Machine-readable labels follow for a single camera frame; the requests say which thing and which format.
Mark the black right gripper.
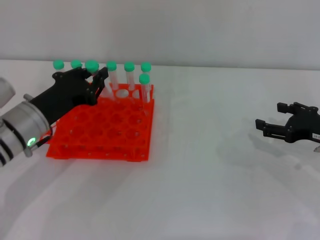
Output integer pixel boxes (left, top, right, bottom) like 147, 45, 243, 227
255, 101, 320, 145

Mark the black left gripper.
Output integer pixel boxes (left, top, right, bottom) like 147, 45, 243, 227
31, 67, 110, 125

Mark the orange plastic test tube rack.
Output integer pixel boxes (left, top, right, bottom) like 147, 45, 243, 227
45, 83, 155, 163

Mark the left wrist thin cable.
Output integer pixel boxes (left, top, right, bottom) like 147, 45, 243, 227
33, 126, 54, 149

